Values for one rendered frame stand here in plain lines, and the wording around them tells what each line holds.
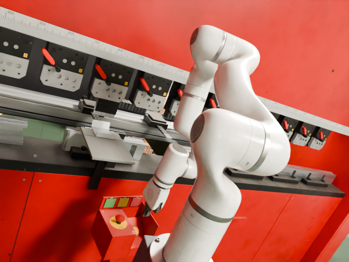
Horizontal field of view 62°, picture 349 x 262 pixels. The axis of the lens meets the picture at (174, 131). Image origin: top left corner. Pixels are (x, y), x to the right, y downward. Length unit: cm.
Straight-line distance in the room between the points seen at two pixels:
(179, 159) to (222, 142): 47
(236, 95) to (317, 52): 124
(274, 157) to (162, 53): 82
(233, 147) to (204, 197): 14
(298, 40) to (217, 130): 126
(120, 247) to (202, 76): 72
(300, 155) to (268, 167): 244
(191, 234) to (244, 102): 34
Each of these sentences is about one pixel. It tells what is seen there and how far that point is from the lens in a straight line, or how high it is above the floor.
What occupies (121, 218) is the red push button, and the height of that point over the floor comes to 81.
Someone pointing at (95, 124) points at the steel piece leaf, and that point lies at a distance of 140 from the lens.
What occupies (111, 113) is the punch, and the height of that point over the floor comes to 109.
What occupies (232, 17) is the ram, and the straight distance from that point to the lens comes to 147.
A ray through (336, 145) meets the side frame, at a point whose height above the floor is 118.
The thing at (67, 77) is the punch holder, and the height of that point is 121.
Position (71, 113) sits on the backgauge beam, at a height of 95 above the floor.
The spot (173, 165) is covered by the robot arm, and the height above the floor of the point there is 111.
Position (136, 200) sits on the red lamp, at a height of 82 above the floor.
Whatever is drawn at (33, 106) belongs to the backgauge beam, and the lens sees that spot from 158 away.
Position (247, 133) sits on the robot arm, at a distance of 62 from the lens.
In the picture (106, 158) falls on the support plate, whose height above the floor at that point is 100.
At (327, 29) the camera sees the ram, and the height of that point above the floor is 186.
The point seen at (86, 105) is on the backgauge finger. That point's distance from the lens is 156.
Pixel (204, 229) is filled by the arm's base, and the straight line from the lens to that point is 71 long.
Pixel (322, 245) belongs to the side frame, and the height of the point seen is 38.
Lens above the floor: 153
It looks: 18 degrees down
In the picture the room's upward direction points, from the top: 23 degrees clockwise
